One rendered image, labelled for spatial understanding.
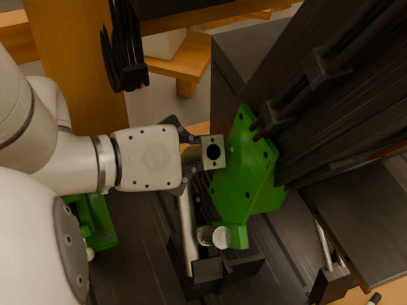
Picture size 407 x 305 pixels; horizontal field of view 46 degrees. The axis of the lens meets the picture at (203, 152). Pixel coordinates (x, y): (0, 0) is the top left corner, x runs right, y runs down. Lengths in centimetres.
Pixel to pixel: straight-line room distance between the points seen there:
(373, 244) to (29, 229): 64
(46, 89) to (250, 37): 47
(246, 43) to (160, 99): 177
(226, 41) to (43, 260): 76
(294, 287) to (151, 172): 41
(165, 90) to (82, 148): 206
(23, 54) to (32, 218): 81
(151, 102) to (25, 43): 171
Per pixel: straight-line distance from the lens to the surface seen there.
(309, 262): 103
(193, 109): 261
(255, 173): 73
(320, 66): 48
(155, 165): 73
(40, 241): 23
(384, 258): 80
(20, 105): 44
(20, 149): 49
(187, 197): 90
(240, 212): 79
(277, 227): 106
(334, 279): 90
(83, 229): 96
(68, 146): 69
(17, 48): 102
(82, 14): 89
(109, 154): 70
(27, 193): 24
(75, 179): 69
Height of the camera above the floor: 178
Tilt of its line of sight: 48 degrees down
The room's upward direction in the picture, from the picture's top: straight up
